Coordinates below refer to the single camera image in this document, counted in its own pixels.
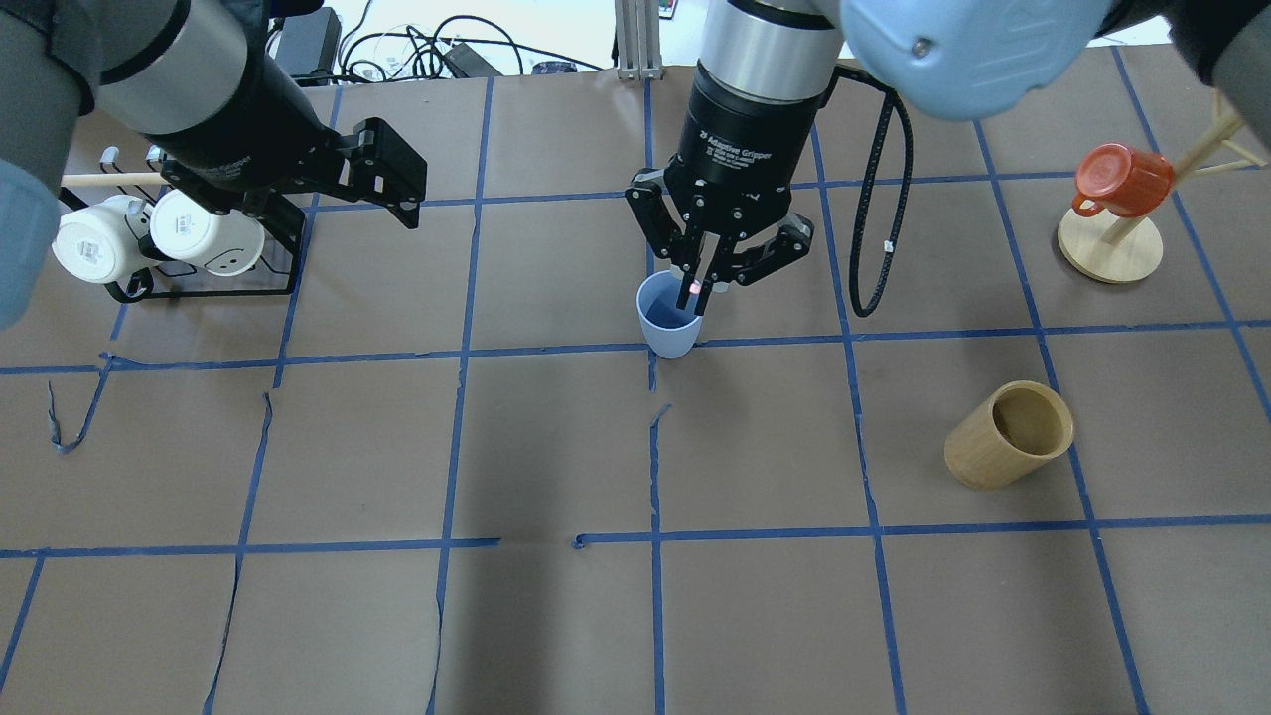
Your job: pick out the aluminium frame post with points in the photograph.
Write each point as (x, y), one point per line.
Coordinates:
(638, 38)

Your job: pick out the black power adapter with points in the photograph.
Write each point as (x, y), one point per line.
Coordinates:
(306, 46)

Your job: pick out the white mug left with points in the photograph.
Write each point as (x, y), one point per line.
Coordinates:
(102, 244)

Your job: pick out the red plastic mug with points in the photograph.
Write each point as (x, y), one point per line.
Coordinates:
(1127, 182)

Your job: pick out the white mug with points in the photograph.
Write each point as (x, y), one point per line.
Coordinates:
(224, 245)
(102, 244)

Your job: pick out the light blue plastic cup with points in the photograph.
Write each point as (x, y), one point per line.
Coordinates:
(669, 331)

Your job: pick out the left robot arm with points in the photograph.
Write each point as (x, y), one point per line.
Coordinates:
(193, 78)

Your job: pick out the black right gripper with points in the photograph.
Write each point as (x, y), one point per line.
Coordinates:
(747, 134)

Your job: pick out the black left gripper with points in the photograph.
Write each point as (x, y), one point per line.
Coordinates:
(230, 124)

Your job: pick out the white mug right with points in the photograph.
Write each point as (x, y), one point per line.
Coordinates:
(224, 245)

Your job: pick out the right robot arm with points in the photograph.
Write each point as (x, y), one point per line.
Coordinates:
(962, 60)

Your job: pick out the wooden mug tree stand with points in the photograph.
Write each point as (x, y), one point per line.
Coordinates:
(1119, 250)

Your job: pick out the bamboo wooden cup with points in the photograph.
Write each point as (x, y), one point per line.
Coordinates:
(1020, 427)

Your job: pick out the black wire mug rack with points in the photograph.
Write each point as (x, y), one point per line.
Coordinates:
(274, 274)

